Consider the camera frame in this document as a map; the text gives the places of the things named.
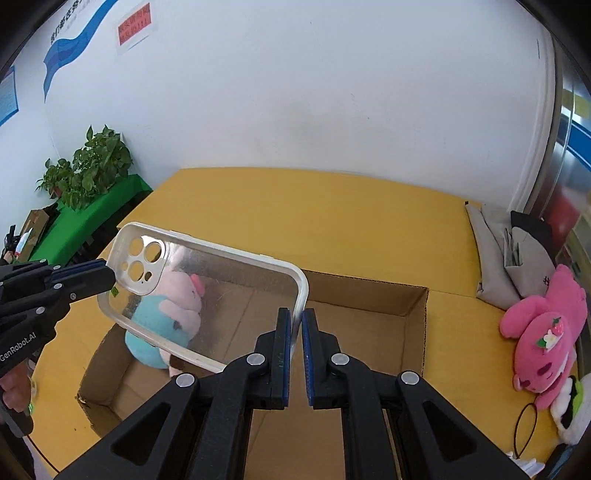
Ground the small potted plant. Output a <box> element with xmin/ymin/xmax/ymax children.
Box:
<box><xmin>36</xmin><ymin>158</ymin><xmax>73</xmax><ymax>199</ymax></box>

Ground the green covered table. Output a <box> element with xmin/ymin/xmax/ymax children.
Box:
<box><xmin>30</xmin><ymin>174</ymin><xmax>152</xmax><ymax>266</ymax></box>

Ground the pink strawberry plush toy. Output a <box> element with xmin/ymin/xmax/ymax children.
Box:
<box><xmin>499</xmin><ymin>264</ymin><xmax>588</xmax><ymax>410</ymax></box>

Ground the potted green plant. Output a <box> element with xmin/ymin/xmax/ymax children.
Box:
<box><xmin>57</xmin><ymin>125</ymin><xmax>133</xmax><ymax>210</ymax></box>

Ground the clear white phone case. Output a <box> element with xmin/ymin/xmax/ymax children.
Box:
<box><xmin>98</xmin><ymin>222</ymin><xmax>308</xmax><ymax>374</ymax></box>

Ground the person's left hand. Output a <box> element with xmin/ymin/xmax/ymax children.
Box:
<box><xmin>0</xmin><ymin>362</ymin><xmax>32</xmax><ymax>413</ymax></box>

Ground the blue pink plush toy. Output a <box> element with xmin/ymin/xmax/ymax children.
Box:
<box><xmin>124</xmin><ymin>268</ymin><xmax>205</xmax><ymax>377</ymax></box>

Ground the brown box on green table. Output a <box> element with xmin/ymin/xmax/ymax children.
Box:
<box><xmin>15</xmin><ymin>209</ymin><xmax>51</xmax><ymax>262</ymax></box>

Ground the grey cloth bag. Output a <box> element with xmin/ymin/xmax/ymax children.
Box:
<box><xmin>465</xmin><ymin>202</ymin><xmax>555</xmax><ymax>310</ymax></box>

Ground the red wall sign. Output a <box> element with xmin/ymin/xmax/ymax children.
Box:
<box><xmin>116</xmin><ymin>1</ymin><xmax>155</xmax><ymax>54</ymax></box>

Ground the blue wall poster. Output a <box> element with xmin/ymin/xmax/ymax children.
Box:
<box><xmin>0</xmin><ymin>66</ymin><xmax>19</xmax><ymax>125</ymax></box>

